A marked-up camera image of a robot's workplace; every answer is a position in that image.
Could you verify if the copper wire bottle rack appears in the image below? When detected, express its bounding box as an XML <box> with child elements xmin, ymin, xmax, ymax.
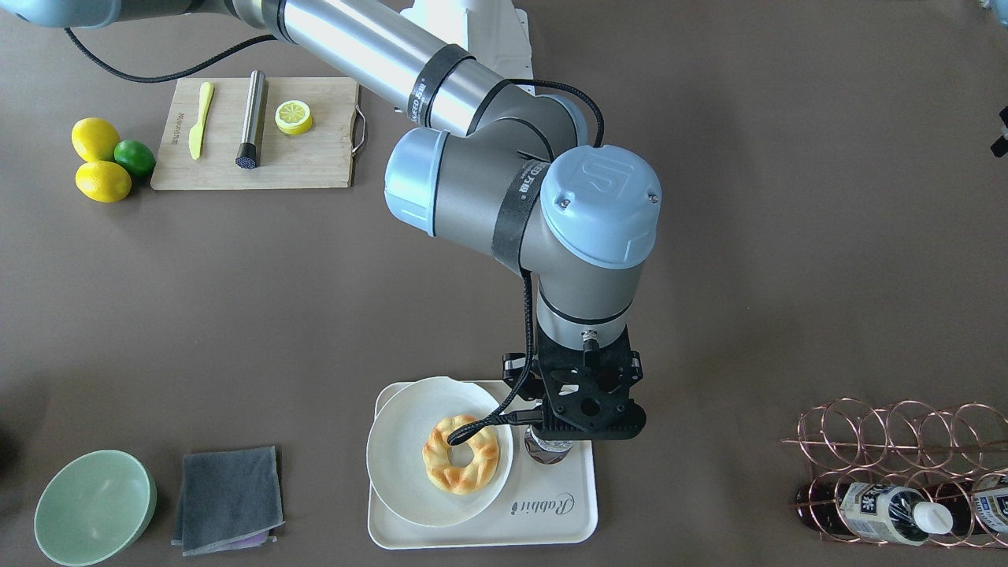
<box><xmin>791</xmin><ymin>398</ymin><xmax>1006</xmax><ymax>549</ymax></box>

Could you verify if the mint green bowl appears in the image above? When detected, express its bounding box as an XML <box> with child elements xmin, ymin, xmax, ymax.
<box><xmin>35</xmin><ymin>450</ymin><xmax>158</xmax><ymax>566</ymax></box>

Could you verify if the green lime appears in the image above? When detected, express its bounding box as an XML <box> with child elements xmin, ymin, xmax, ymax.
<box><xmin>113</xmin><ymin>139</ymin><xmax>156</xmax><ymax>177</ymax></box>

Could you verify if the tea bottle white cap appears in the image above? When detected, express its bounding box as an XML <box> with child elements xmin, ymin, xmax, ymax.
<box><xmin>523</xmin><ymin>424</ymin><xmax>575</xmax><ymax>465</ymax></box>

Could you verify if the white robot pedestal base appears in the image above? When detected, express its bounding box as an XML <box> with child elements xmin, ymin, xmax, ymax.
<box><xmin>400</xmin><ymin>1</ymin><xmax>533</xmax><ymax>79</ymax></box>

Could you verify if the wooden cutting board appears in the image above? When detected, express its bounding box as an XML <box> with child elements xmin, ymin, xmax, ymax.
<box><xmin>150</xmin><ymin>76</ymin><xmax>360</xmax><ymax>191</ymax></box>

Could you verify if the glazed braided donut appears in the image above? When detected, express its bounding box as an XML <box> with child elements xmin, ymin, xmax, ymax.
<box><xmin>421</xmin><ymin>415</ymin><xmax>500</xmax><ymax>495</ymax></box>

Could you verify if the yellow lemon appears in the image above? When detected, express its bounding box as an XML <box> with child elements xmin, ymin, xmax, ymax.
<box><xmin>75</xmin><ymin>161</ymin><xmax>132</xmax><ymax>203</ymax></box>
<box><xmin>71</xmin><ymin>117</ymin><xmax>121</xmax><ymax>162</ymax></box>

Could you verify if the grey folded cloth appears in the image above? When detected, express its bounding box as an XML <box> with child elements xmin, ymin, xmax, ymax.
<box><xmin>172</xmin><ymin>446</ymin><xmax>285</xmax><ymax>556</ymax></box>

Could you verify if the yellow lemon near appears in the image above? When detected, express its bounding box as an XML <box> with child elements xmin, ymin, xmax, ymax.
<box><xmin>75</xmin><ymin>161</ymin><xmax>132</xmax><ymax>203</ymax></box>

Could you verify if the yellow lemon far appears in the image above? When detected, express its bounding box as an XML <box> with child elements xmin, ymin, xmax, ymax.
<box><xmin>71</xmin><ymin>117</ymin><xmax>121</xmax><ymax>162</ymax></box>

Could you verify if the halved lemon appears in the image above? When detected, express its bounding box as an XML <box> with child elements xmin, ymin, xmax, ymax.
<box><xmin>274</xmin><ymin>99</ymin><xmax>313</xmax><ymax>135</ymax></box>

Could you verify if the yellow plastic knife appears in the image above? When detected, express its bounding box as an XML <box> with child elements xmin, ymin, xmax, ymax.
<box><xmin>188</xmin><ymin>80</ymin><xmax>215</xmax><ymax>161</ymax></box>

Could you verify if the white round plate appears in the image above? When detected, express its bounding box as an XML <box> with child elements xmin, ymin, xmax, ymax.
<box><xmin>366</xmin><ymin>376</ymin><xmax>514</xmax><ymax>528</ymax></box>

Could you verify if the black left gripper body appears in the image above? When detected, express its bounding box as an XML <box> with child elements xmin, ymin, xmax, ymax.
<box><xmin>991</xmin><ymin>106</ymin><xmax>1008</xmax><ymax>158</ymax></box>

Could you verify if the cream serving tray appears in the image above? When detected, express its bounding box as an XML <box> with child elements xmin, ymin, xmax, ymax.
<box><xmin>367</xmin><ymin>380</ymin><xmax>598</xmax><ymax>550</ymax></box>

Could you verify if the steel muddler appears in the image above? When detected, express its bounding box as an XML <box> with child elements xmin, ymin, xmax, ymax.
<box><xmin>235</xmin><ymin>69</ymin><xmax>268</xmax><ymax>171</ymax></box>

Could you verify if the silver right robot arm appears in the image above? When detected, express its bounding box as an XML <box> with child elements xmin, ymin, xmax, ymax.
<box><xmin>2</xmin><ymin>1</ymin><xmax>662</xmax><ymax>445</ymax></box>

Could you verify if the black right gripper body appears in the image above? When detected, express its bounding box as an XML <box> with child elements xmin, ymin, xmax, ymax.
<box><xmin>502</xmin><ymin>330</ymin><xmax>646</xmax><ymax>440</ymax></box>

